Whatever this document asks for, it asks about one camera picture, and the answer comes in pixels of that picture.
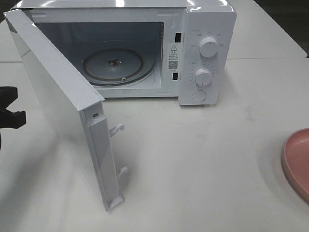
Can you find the white warning label sticker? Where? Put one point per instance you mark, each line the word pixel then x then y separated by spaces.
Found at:
pixel 173 56

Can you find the white microwave door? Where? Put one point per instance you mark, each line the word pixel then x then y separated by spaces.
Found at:
pixel 72 105

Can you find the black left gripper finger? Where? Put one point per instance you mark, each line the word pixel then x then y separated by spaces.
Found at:
pixel 8 95
pixel 13 120

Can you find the pink round plate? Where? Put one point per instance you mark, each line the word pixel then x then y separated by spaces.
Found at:
pixel 295 162

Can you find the white timer knob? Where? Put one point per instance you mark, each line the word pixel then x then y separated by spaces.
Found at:
pixel 203 77

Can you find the white upper power knob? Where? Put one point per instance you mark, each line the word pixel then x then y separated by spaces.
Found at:
pixel 208 46

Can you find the white microwave oven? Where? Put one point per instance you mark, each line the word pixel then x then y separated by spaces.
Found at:
pixel 79 28

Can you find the glass microwave turntable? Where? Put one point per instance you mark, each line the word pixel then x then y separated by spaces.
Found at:
pixel 111 67

